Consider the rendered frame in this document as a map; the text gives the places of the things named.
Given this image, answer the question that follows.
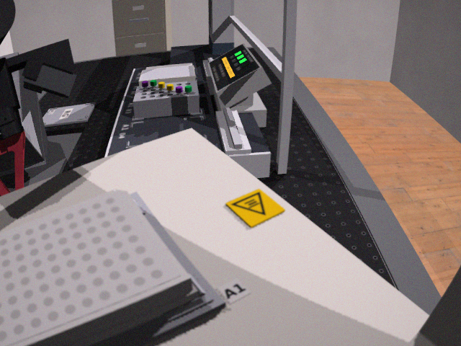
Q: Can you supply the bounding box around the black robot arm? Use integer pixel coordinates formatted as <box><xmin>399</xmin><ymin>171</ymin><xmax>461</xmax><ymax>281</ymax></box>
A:
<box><xmin>0</xmin><ymin>0</ymin><xmax>77</xmax><ymax>110</ymax></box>

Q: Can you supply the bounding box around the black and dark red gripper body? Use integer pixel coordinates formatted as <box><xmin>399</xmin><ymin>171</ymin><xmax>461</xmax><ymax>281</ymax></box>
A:
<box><xmin>0</xmin><ymin>106</ymin><xmax>24</xmax><ymax>141</ymax></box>

